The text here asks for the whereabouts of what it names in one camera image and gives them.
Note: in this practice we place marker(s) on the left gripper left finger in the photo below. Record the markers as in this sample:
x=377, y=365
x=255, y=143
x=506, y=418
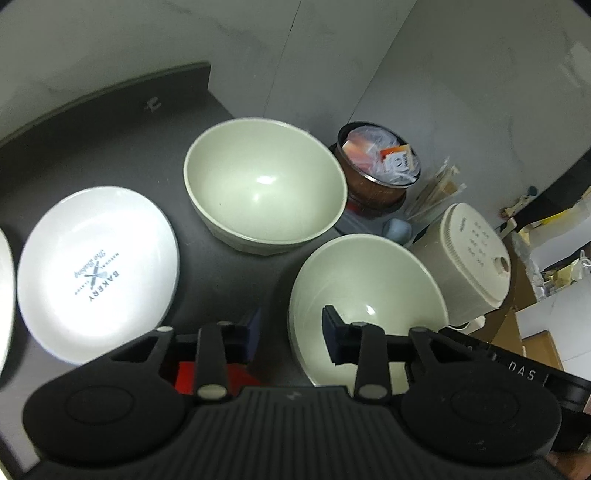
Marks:
x=221, y=351

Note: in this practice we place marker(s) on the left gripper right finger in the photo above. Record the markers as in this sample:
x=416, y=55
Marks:
x=372, y=351

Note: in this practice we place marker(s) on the red rimmed bowl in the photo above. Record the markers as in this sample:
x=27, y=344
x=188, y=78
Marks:
x=184, y=381

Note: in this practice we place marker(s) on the pale green bowl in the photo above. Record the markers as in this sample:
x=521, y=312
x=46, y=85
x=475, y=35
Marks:
x=367, y=279
x=262, y=186

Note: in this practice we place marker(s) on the white bakery plate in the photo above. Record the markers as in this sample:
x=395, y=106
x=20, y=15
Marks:
x=99, y=269

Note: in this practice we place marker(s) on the cardboard box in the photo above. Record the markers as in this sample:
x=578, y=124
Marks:
x=501, y=327

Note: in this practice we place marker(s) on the light blue cup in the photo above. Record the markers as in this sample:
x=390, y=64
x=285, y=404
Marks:
x=398, y=230

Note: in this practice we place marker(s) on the cream rice cooker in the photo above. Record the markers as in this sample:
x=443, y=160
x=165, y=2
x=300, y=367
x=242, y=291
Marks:
x=468, y=261

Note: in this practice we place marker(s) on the wrapped chopsticks bundle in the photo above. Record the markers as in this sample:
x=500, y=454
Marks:
x=442, y=187

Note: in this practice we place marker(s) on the brown pot with packets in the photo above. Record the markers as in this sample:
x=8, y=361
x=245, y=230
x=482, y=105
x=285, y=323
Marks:
x=379, y=165

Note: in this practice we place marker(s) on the grey raised work board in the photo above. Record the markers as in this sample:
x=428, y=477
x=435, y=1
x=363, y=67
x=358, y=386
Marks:
x=135, y=135

